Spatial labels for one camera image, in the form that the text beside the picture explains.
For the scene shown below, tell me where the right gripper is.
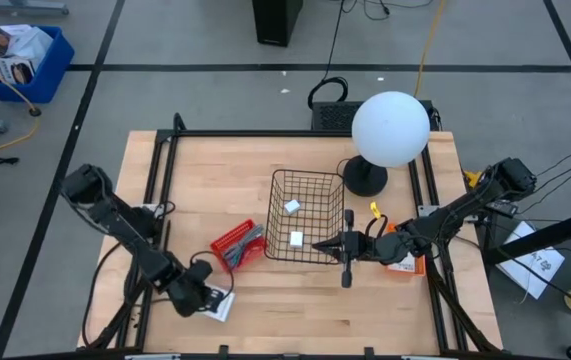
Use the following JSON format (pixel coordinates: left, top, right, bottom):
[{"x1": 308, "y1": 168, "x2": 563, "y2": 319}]
[{"x1": 312, "y1": 209, "x2": 416, "y2": 290}]

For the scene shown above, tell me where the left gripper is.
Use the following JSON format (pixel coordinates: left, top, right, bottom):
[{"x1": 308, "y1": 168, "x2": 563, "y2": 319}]
[{"x1": 167, "y1": 259, "x2": 225, "y2": 319}]

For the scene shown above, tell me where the large white product box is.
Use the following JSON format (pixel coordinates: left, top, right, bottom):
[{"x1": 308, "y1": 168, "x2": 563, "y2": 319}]
[{"x1": 198, "y1": 285, "x2": 237, "y2": 324}]

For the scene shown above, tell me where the grey cable bundle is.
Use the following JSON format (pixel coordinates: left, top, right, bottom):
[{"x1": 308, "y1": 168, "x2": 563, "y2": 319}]
[{"x1": 222, "y1": 223, "x2": 265, "y2": 269}]

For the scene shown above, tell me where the blue plastic floor bin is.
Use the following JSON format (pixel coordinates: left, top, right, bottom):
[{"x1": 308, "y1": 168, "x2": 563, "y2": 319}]
[{"x1": 0, "y1": 24, "x2": 75, "y2": 105}]

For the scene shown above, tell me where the red plastic basket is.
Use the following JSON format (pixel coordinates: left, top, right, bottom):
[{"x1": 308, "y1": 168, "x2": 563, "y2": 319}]
[{"x1": 209, "y1": 218, "x2": 267, "y2": 273}]

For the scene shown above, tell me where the orange plastic basket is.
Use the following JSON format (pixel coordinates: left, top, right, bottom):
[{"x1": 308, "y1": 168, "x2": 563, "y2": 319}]
[{"x1": 383, "y1": 222, "x2": 427, "y2": 278}]

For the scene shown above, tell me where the black ventilated case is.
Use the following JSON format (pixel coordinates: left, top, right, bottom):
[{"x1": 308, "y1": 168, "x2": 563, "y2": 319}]
[{"x1": 309, "y1": 99, "x2": 440, "y2": 132}]

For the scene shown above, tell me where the white globe lamp black base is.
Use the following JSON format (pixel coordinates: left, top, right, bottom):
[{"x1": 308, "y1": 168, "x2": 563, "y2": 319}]
[{"x1": 340, "y1": 90, "x2": 431, "y2": 198}]

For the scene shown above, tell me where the yellow connector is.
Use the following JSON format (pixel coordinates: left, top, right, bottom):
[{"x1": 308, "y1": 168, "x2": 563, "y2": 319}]
[{"x1": 463, "y1": 169, "x2": 484, "y2": 189}]

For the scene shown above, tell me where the grey side table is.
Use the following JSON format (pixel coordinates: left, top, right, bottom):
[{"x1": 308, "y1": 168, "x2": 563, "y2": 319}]
[{"x1": 482, "y1": 214, "x2": 571, "y2": 360}]

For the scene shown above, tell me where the white paper sheet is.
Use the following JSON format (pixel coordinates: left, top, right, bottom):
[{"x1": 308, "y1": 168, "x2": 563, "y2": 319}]
[{"x1": 494, "y1": 219, "x2": 566, "y2": 300}]

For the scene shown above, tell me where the black tripod bar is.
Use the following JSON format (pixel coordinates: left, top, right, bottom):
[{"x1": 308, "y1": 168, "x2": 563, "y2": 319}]
[{"x1": 482, "y1": 202, "x2": 571, "y2": 269}]

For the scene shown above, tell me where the black computer tower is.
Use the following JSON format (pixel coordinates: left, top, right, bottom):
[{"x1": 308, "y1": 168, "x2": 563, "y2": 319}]
[{"x1": 251, "y1": 0, "x2": 304, "y2": 48}]

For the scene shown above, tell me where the white printed carton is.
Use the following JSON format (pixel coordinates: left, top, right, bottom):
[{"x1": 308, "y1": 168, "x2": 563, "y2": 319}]
[{"x1": 0, "y1": 55, "x2": 36, "y2": 85}]

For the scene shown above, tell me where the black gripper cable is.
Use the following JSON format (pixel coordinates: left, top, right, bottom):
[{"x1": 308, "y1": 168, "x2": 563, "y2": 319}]
[{"x1": 189, "y1": 249, "x2": 235, "y2": 302}]

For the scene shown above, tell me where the black wire basket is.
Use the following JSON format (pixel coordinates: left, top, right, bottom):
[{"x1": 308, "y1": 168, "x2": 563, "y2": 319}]
[{"x1": 263, "y1": 168, "x2": 346, "y2": 265}]

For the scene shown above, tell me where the black aluminium table frame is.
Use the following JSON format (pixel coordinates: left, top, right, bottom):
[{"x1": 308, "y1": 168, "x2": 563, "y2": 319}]
[{"x1": 77, "y1": 112, "x2": 504, "y2": 360}]

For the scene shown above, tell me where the black arm base cable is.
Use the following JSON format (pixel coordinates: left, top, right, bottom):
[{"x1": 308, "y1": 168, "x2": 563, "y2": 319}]
[{"x1": 80, "y1": 232, "x2": 134, "y2": 349}]

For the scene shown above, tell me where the black coiled power cable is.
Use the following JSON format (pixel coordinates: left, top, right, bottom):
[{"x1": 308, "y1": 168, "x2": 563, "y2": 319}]
[{"x1": 306, "y1": 0, "x2": 350, "y2": 110}]

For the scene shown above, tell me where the yellow extension cable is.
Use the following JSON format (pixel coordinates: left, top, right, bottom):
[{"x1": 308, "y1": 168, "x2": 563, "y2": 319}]
[
  {"x1": 0, "y1": 45, "x2": 41, "y2": 160},
  {"x1": 413, "y1": 0, "x2": 447, "y2": 99}
]

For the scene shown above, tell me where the black floor cable tangle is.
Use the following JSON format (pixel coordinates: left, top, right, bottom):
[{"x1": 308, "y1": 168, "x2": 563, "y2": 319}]
[{"x1": 340, "y1": 0, "x2": 437, "y2": 22}]

